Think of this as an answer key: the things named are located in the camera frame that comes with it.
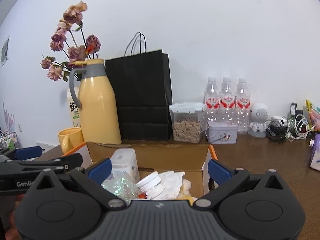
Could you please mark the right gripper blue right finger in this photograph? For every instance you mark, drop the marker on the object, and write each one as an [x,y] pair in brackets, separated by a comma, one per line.
[219,172]

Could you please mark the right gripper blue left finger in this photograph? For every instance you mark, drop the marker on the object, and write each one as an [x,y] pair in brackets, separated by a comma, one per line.
[100,171]

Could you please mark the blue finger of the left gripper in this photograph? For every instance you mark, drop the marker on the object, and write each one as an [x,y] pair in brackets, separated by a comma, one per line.
[27,153]

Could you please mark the iridescent plastic bag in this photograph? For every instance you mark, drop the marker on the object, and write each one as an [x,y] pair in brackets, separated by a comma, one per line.
[122,187]

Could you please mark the translucent plastic container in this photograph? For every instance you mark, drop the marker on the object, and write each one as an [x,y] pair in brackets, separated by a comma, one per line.
[124,161]

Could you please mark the yellow white plush toy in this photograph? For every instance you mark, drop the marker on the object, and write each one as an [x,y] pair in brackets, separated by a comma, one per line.
[184,193]

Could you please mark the white cloth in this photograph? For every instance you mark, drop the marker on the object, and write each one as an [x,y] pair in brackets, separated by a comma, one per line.
[172,182]

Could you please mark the large white jar lid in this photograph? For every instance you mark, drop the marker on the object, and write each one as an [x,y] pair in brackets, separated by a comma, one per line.
[149,182]

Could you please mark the person left hand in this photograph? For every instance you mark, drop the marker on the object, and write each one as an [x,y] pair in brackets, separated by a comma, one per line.
[12,233]

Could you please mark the storage rack with items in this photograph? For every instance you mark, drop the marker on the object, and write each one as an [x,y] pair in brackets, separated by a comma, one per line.
[9,140]

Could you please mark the red cardboard box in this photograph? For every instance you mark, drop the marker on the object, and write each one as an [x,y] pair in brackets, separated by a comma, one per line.
[192,159]

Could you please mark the yellow mug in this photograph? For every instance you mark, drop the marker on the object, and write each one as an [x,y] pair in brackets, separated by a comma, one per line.
[70,138]

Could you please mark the yellow thermos jug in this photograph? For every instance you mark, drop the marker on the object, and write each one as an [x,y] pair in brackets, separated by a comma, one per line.
[94,97]

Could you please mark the white milk carton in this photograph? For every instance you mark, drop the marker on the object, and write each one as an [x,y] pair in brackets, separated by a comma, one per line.
[73,110]

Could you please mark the clear snack container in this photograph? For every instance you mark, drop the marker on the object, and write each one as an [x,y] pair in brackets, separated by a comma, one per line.
[187,121]

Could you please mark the water bottle middle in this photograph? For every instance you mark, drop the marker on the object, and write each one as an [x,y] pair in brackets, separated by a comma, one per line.
[227,100]

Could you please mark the white robot toy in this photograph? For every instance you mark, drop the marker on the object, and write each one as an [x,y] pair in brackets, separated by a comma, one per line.
[259,115]

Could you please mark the water bottle right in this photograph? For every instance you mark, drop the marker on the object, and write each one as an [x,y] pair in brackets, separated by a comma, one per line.
[243,102]

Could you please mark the purple tissue pack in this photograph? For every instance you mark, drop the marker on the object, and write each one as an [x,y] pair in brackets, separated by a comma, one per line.
[315,153]

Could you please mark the black paper bag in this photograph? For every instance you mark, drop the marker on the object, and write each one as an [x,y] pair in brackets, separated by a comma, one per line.
[142,87]

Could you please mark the colourful snack packet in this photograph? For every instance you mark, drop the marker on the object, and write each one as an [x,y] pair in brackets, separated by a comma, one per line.
[314,115]

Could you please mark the dried pink flower bouquet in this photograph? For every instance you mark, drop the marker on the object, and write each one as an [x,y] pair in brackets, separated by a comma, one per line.
[69,38]

